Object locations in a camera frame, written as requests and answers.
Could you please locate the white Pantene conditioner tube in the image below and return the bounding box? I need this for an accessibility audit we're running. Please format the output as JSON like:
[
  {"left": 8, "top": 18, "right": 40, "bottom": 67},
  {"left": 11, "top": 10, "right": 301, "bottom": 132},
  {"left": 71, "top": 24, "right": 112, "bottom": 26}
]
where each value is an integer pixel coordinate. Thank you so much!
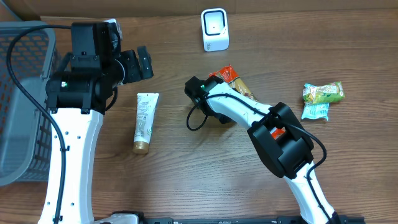
[{"left": 132, "top": 93, "right": 159, "bottom": 154}]

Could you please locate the red spaghetti packet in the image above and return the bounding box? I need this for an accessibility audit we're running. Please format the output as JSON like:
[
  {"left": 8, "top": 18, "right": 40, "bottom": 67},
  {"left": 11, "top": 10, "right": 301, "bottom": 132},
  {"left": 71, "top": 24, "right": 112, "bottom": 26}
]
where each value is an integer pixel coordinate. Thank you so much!
[{"left": 205, "top": 65, "right": 272, "bottom": 130}]

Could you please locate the mint green wipes packet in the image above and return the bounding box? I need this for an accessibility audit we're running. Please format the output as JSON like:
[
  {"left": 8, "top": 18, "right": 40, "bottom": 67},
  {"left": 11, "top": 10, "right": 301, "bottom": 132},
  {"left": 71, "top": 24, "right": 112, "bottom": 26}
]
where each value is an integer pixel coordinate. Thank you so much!
[{"left": 300, "top": 83, "right": 330, "bottom": 121}]

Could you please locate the green yellow snack packet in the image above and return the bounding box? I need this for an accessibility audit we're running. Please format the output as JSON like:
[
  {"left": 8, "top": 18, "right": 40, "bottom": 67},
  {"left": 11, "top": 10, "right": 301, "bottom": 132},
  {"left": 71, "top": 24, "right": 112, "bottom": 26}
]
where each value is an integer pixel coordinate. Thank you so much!
[{"left": 302, "top": 82, "right": 345, "bottom": 105}]

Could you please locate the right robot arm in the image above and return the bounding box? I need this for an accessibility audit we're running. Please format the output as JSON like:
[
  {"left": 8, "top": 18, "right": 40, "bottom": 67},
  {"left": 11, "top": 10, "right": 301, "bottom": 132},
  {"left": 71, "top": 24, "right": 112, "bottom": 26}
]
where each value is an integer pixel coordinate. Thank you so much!
[{"left": 184, "top": 77, "right": 340, "bottom": 223}]

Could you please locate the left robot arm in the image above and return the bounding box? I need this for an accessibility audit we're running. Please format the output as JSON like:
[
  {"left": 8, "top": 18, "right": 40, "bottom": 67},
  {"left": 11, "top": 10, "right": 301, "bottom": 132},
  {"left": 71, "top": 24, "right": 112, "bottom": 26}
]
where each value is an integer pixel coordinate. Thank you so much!
[{"left": 39, "top": 19, "right": 154, "bottom": 223}]

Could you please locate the white barcode scanner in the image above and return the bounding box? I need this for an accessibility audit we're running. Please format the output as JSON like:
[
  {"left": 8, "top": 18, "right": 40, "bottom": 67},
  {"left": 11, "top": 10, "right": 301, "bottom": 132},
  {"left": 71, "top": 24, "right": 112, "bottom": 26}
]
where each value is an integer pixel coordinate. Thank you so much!
[{"left": 201, "top": 7, "right": 229, "bottom": 52}]

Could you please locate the grey plastic shopping basket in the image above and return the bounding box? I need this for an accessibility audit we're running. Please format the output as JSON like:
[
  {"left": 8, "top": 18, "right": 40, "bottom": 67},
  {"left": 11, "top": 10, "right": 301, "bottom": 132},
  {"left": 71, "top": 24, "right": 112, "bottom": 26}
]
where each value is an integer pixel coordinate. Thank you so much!
[{"left": 1, "top": 21, "right": 61, "bottom": 186}]

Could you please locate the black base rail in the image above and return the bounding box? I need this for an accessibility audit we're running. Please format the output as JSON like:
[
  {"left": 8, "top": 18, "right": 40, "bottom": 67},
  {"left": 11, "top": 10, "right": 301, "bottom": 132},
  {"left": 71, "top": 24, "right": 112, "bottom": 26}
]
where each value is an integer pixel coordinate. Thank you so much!
[{"left": 93, "top": 210, "right": 366, "bottom": 224}]

